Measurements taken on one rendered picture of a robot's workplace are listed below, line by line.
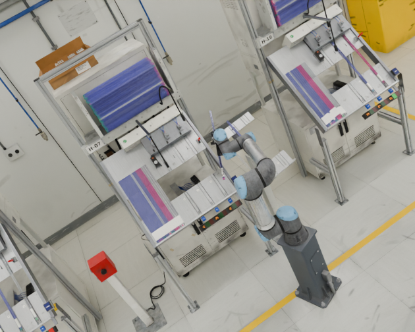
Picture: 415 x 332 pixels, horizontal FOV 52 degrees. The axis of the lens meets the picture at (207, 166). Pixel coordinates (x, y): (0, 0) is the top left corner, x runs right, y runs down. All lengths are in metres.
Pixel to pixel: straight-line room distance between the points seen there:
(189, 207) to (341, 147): 1.52
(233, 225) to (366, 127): 1.42
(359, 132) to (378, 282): 1.36
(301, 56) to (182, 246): 1.71
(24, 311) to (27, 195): 1.88
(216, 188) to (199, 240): 0.63
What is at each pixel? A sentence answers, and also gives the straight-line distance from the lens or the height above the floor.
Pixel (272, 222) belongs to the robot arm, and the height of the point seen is 0.79.
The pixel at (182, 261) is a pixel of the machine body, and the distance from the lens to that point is 3.45.
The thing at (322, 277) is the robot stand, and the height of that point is 0.17.
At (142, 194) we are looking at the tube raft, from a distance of 2.93.
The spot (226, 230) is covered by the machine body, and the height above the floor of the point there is 0.20.
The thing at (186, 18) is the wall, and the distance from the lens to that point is 4.54.
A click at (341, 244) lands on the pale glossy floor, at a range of 3.31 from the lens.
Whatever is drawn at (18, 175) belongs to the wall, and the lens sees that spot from 4.61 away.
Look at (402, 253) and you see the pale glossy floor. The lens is 3.20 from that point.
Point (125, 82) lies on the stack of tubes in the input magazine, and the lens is 2.85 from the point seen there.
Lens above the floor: 2.51
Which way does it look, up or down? 33 degrees down
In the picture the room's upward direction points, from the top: 28 degrees counter-clockwise
